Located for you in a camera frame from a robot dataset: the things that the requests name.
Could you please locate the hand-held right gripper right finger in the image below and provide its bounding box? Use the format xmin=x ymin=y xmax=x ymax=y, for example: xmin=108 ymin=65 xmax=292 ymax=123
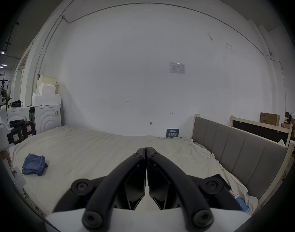
xmin=147 ymin=147 xmax=244 ymax=231

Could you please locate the brown carton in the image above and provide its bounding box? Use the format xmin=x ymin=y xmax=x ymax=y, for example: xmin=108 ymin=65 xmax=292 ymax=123
xmin=260 ymin=112 xmax=281 ymax=130

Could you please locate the bed with beige sheet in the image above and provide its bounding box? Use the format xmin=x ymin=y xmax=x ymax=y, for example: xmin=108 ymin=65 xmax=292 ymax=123
xmin=9 ymin=124 xmax=260 ymax=227

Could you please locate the grey padded headboard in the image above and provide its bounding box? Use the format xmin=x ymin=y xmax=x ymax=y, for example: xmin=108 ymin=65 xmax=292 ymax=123
xmin=192 ymin=114 xmax=295 ymax=213

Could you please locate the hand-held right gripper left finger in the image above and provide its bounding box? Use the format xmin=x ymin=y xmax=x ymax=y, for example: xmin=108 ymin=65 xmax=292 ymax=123
xmin=53 ymin=147 xmax=147 ymax=232

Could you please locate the dark blue garment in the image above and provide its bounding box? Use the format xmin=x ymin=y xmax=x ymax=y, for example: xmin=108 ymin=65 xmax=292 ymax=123
xmin=22 ymin=153 xmax=48 ymax=176

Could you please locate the white paper notice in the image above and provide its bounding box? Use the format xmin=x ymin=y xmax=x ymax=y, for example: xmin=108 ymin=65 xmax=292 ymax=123
xmin=169 ymin=62 xmax=186 ymax=75

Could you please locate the phone with blue case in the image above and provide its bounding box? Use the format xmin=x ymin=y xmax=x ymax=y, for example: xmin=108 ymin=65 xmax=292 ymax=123
xmin=233 ymin=194 xmax=250 ymax=213

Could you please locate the white washing machine with black bag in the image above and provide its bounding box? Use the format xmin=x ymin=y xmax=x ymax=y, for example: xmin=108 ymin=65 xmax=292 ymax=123
xmin=7 ymin=100 xmax=31 ymax=130

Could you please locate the white washing machine with foam boxes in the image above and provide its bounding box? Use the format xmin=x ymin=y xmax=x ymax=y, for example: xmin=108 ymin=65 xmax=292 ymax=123
xmin=26 ymin=75 xmax=62 ymax=141

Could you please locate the wooden frame with black panel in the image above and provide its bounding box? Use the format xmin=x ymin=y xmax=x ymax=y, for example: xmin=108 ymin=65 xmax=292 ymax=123
xmin=229 ymin=115 xmax=293 ymax=147

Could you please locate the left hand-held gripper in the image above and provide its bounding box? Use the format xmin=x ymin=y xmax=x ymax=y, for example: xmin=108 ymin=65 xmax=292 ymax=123
xmin=0 ymin=105 xmax=37 ymax=152

